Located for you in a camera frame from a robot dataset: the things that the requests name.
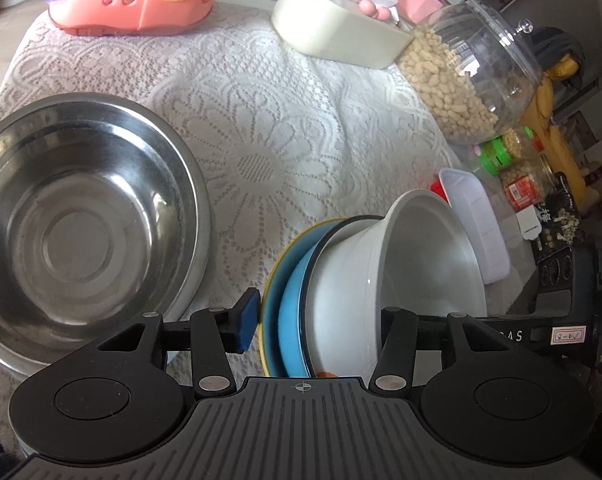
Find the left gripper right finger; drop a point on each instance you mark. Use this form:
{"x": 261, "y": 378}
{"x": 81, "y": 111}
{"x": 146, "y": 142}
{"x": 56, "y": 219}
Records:
{"x": 394, "y": 371}

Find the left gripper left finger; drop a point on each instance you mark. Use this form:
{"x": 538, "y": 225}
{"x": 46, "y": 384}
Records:
{"x": 214, "y": 334}

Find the blue plate yellow rim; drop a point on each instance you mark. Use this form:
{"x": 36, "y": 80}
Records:
{"x": 273, "y": 304}

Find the light blue plate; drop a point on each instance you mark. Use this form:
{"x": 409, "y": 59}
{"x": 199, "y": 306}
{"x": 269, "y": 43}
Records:
{"x": 287, "y": 289}

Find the white bowl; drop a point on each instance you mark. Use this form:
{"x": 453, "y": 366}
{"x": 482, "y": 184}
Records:
{"x": 418, "y": 257}

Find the red label nut jar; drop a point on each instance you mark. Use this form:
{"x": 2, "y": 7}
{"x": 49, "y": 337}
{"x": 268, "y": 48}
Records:
{"x": 528, "y": 182}

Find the white plastic tray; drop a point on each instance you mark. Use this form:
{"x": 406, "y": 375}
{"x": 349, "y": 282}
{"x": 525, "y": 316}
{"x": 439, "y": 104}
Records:
{"x": 469, "y": 200}

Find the large steel bowl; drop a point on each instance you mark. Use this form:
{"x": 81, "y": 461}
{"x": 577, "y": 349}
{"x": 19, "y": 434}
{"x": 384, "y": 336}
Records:
{"x": 104, "y": 214}

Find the green lid small jar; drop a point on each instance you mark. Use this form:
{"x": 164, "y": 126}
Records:
{"x": 515, "y": 145}

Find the red lid under tray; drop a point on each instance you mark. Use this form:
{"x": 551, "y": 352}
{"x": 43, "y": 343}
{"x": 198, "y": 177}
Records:
{"x": 437, "y": 188}

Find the white lace tablecloth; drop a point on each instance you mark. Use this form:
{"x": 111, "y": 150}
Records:
{"x": 283, "y": 141}

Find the clear peanut jar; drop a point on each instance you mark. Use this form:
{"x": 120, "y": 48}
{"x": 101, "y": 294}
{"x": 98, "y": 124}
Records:
{"x": 475, "y": 73}

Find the white rectangular container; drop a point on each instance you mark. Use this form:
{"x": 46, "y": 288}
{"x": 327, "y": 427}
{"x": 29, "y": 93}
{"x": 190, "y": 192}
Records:
{"x": 337, "y": 30}

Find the pink round ball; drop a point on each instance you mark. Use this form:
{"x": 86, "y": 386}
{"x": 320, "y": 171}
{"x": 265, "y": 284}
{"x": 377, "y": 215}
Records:
{"x": 368, "y": 8}
{"x": 382, "y": 13}

